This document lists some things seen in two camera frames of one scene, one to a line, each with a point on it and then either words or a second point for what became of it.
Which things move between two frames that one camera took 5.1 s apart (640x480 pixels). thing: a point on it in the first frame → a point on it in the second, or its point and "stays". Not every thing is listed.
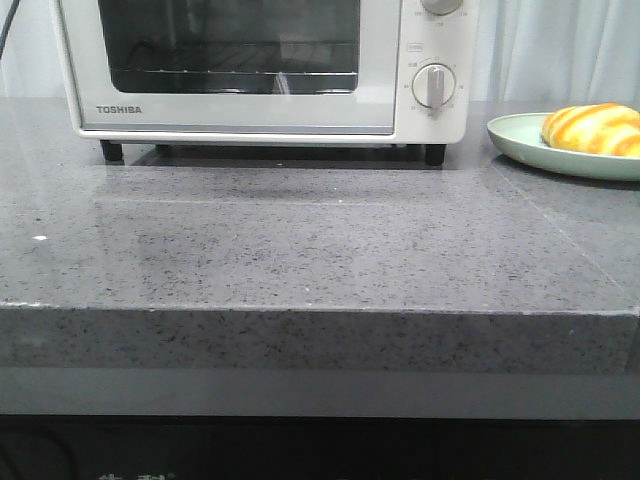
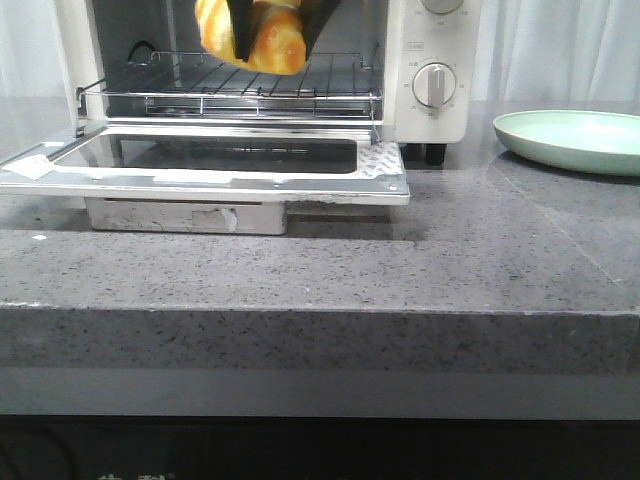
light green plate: [522, 136] stays
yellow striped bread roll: [598, 127] → [275, 39]
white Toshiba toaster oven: [272, 72] stays
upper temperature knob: [441, 7] stays
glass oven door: [231, 67] → [345, 164]
